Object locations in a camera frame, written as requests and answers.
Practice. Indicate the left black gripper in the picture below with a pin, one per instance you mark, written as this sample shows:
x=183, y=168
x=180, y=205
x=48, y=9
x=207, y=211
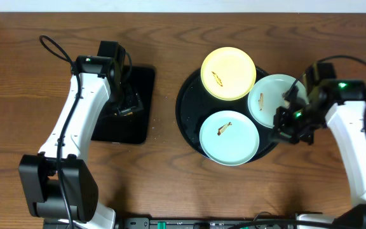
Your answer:
x=127, y=108

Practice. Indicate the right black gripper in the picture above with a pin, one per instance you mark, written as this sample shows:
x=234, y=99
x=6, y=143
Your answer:
x=284, y=126

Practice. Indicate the light green plate front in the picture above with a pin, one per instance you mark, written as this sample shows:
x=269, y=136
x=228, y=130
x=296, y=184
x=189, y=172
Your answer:
x=229, y=138

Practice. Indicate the light green plate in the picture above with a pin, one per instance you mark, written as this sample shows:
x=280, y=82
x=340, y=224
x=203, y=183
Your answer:
x=229, y=138
x=267, y=95

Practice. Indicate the green yellow sponge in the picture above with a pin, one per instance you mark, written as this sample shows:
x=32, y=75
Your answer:
x=125, y=113

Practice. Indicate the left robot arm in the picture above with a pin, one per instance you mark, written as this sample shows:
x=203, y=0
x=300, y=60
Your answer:
x=100, y=105

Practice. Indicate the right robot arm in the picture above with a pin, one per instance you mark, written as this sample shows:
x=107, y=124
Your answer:
x=340, y=106

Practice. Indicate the black rectangular tray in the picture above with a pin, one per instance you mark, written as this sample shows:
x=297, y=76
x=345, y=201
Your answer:
x=135, y=127

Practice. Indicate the round black tray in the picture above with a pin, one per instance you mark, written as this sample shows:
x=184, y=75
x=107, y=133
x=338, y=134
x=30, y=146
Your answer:
x=194, y=105

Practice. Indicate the light green plate right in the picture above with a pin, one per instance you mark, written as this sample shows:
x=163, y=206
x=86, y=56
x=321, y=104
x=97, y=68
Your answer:
x=267, y=95

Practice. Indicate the yellow plate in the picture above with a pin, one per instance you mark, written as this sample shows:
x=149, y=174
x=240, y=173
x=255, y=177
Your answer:
x=228, y=73

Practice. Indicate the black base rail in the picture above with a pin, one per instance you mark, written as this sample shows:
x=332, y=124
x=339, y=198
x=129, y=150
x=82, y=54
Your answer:
x=146, y=223

